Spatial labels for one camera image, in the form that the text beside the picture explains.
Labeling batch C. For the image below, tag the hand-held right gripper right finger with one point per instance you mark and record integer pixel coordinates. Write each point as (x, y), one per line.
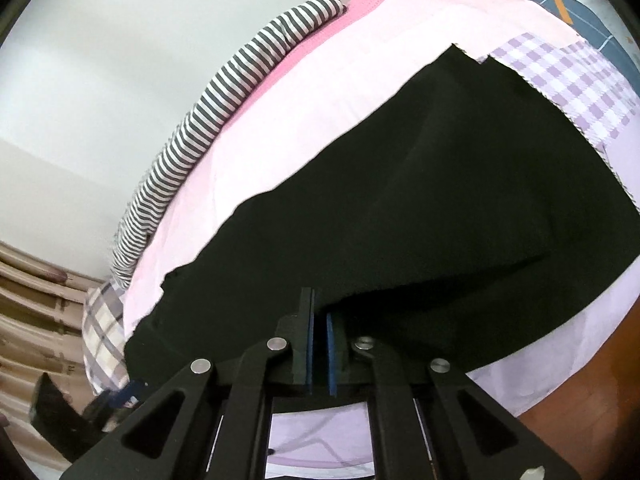
(331, 355)

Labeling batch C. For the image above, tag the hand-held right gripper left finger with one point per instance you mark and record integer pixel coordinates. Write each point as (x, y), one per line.
(311, 345)

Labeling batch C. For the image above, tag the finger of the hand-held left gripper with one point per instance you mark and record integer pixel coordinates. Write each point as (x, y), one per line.
(125, 395)

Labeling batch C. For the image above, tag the black pants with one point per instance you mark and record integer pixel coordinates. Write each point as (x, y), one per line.
(400, 185)

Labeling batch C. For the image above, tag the beige plaid pillow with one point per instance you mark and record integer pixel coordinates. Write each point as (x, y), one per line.
(102, 330)

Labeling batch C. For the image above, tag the rattan wooden headboard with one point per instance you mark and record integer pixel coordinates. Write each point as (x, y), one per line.
(30, 310)

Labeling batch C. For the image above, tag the pink and purple checked bedsheet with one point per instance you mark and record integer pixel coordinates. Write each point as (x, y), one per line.
(300, 110)

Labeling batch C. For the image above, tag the grey white striped cloth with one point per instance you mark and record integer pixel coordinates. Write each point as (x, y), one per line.
(225, 85)

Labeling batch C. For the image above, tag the blue patterned quilt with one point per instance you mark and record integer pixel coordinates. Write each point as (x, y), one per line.
(575, 20)

